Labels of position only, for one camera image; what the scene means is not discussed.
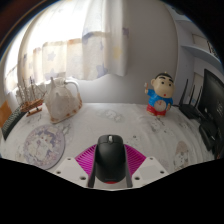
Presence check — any black router with antennas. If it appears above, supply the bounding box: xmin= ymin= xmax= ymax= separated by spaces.
xmin=179 ymin=78 xmax=204 ymax=120

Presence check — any black computer mouse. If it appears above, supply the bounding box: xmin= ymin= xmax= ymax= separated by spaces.
xmin=94 ymin=134 xmax=128 ymax=185

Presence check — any black computer monitor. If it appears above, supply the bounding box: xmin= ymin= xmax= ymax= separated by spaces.
xmin=199 ymin=68 xmax=224 ymax=134

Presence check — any wooden model sailing ship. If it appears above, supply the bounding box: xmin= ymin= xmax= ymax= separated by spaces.
xmin=16 ymin=76 xmax=46 ymax=118

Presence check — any white wall shelf unit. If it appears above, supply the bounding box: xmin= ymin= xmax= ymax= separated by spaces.
xmin=173 ymin=9 xmax=221 ymax=68

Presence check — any cartoon boy figurine clock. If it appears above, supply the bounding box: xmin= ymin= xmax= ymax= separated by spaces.
xmin=144 ymin=72 xmax=175 ymax=117

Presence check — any round printed mouse pad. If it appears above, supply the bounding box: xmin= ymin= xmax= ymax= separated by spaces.
xmin=23 ymin=124 xmax=66 ymax=170

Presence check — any black box device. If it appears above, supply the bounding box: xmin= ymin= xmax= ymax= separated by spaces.
xmin=199 ymin=120 xmax=224 ymax=158

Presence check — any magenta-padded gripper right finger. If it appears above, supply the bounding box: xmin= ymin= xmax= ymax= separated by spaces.
xmin=123 ymin=143 xmax=169 ymax=189

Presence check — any orange wooden chair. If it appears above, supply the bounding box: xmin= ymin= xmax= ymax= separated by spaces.
xmin=0 ymin=100 xmax=14 ymax=129

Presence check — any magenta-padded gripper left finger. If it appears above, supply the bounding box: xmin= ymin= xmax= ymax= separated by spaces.
xmin=53 ymin=143 xmax=100 ymax=189

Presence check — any white printed tablecloth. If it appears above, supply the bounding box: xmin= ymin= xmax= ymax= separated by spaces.
xmin=0 ymin=101 xmax=216 ymax=191

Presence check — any white star-print curtain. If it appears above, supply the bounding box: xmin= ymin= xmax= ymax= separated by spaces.
xmin=3 ymin=0 xmax=129 ymax=98

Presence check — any black keyboard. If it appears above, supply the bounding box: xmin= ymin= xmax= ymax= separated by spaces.
xmin=0 ymin=105 xmax=28 ymax=141

